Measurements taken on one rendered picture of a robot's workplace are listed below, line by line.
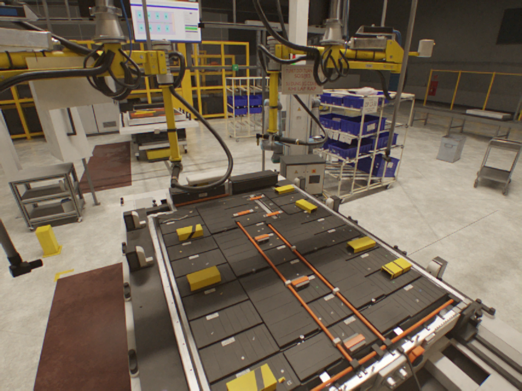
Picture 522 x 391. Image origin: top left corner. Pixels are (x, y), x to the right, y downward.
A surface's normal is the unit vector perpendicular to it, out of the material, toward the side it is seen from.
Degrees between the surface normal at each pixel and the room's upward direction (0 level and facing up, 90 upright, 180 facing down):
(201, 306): 0
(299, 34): 90
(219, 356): 0
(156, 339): 0
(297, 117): 90
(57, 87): 90
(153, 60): 90
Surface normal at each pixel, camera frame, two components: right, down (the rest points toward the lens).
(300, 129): 0.17, 0.43
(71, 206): 0.69, 0.32
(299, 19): 0.45, 0.39
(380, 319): 0.00, -0.90
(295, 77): -0.16, 0.43
